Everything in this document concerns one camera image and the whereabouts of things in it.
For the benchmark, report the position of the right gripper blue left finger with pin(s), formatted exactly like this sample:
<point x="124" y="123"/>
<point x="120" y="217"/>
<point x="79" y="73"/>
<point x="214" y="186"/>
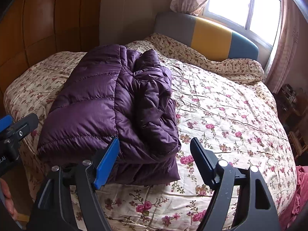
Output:
<point x="103" y="162"/>

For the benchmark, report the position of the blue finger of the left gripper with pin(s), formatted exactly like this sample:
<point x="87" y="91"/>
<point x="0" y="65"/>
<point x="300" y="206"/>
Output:
<point x="5" y="122"/>

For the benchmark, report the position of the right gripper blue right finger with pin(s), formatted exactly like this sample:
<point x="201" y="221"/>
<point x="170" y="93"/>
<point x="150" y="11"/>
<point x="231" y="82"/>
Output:
<point x="205" y="161"/>

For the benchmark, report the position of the purple quilted down jacket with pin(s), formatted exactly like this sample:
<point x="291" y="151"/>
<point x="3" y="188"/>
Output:
<point x="116" y="92"/>

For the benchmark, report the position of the person's hand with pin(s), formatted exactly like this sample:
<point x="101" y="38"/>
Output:
<point x="9" y="204"/>

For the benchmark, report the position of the floral bed quilt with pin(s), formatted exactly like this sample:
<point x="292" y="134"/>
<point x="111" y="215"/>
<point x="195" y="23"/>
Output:
<point x="224" y="104"/>

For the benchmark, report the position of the wooden chair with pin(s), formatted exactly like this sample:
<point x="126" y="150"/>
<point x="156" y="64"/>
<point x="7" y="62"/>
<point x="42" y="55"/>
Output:
<point x="297" y="143"/>

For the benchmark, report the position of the red cloth beside bed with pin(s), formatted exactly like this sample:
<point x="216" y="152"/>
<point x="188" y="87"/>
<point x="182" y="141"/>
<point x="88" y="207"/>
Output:
<point x="293" y="210"/>

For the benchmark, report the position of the cluttered wooden side table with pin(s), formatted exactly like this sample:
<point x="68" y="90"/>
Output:
<point x="292" y="108"/>

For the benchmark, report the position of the brown wooden wardrobe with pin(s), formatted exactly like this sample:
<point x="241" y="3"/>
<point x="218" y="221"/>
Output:
<point x="32" y="30"/>

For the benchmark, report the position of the right floral curtain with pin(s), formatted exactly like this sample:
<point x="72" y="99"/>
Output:
<point x="284" y="49"/>

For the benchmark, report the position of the grey yellow blue headboard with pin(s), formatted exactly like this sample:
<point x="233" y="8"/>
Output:
<point x="214" y="41"/>

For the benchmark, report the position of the bright window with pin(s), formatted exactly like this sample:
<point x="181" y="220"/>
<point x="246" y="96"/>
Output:
<point x="257" y="20"/>

